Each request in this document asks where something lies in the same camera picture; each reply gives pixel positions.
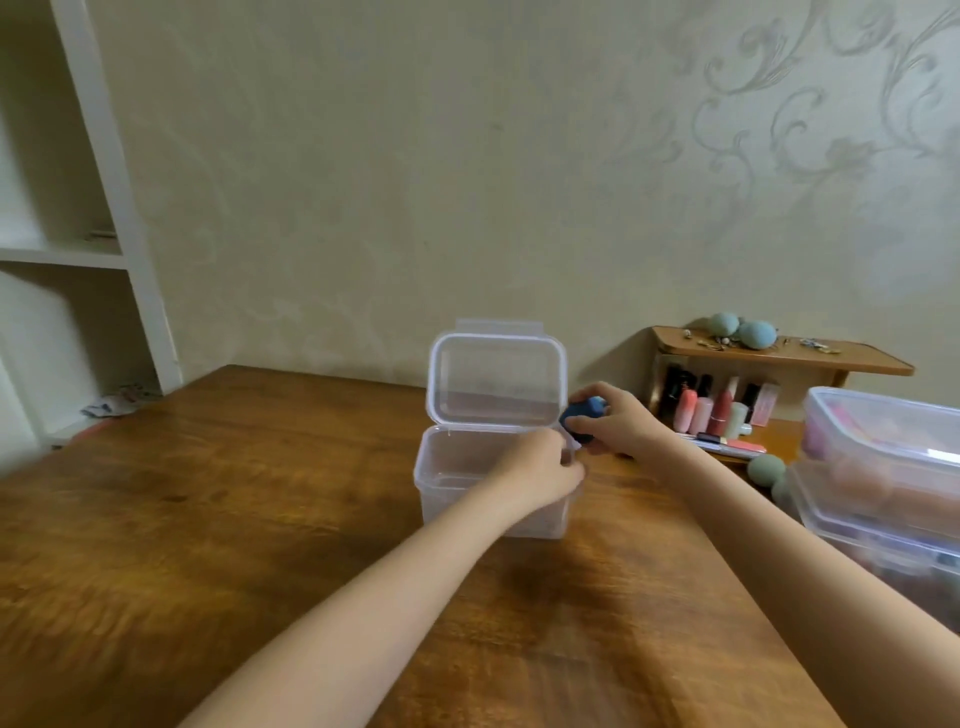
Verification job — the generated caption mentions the clear compartment organizer box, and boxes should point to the clear compartment organizer box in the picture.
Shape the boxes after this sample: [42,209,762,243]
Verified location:
[785,458,960,635]

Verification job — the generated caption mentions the person's left hand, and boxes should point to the person's left hand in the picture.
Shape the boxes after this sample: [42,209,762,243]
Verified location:
[487,428,588,520]

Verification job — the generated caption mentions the person's left forearm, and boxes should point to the person's left forearm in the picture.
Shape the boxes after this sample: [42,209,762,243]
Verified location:
[179,468,541,728]

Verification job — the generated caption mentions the clear square lidded container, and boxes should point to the clear square lidded container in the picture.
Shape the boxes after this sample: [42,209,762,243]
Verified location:
[413,318,585,541]
[800,386,960,545]

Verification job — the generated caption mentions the person's right hand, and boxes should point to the person's right hand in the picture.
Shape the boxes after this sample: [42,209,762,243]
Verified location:
[563,380,680,460]

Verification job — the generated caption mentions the pink white cosmetic pencil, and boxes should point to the pink white cosmetic pencil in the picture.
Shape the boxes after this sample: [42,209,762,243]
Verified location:
[695,432,768,455]

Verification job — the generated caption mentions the person's right forearm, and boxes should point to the person's right forearm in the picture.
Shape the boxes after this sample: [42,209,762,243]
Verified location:
[648,431,960,728]

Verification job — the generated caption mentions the white shelving unit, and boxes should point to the white shelving unit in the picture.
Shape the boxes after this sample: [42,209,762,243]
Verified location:
[0,0,184,459]

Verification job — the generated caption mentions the pink egg sponge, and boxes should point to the pink egg sponge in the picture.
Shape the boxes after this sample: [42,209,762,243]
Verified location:
[803,408,834,463]

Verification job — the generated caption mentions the row of lipsticks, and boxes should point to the row of lipsticks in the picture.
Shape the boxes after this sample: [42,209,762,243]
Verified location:
[659,363,781,440]

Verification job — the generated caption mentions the wooden two-tier cosmetic rack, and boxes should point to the wooden two-tier cosmetic rack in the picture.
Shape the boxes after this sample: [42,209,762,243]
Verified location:
[648,324,916,468]

